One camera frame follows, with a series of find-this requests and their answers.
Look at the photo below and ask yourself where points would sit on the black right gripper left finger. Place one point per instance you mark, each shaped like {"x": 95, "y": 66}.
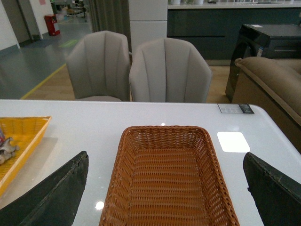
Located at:
{"x": 52, "y": 202}

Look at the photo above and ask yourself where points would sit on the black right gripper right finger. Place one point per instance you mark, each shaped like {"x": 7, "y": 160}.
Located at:
{"x": 277, "y": 196}

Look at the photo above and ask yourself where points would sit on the yellow wicker basket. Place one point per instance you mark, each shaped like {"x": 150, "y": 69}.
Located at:
{"x": 27, "y": 133}

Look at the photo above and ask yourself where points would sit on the brown wicker basket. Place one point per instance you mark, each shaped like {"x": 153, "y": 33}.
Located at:
{"x": 167, "y": 176}

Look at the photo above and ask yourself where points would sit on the grey toy animal figurine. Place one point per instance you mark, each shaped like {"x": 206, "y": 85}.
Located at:
{"x": 7, "y": 150}

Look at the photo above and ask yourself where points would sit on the label sticker on table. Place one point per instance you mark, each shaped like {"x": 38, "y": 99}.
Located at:
{"x": 235, "y": 108}

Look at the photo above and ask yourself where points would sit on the brown sofa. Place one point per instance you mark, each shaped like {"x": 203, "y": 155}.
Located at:
{"x": 275, "y": 86}

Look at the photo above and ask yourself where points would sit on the left grey upholstered chair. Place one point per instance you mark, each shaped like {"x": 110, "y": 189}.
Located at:
{"x": 99, "y": 66}

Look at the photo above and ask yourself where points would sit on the grey upholstered chair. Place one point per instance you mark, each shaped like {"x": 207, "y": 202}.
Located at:
{"x": 169, "y": 70}
{"x": 99, "y": 66}

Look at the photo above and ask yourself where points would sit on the black appliance cabinet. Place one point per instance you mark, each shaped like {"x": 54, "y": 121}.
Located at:
{"x": 274, "y": 41}

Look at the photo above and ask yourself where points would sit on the right grey upholstered chair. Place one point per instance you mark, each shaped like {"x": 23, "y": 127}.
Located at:
{"x": 169, "y": 70}

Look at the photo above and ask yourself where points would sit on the dark grey counter cabinet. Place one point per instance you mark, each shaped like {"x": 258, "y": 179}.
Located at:
{"x": 213, "y": 28}

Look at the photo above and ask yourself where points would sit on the red fire extinguisher box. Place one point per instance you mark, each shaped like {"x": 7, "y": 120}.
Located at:
{"x": 52, "y": 25}

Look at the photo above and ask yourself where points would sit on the grey curtain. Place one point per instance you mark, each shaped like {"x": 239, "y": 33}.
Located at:
{"x": 110, "y": 15}

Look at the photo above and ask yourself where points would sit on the white pillar cabinet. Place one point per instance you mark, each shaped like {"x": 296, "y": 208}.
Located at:
{"x": 148, "y": 21}

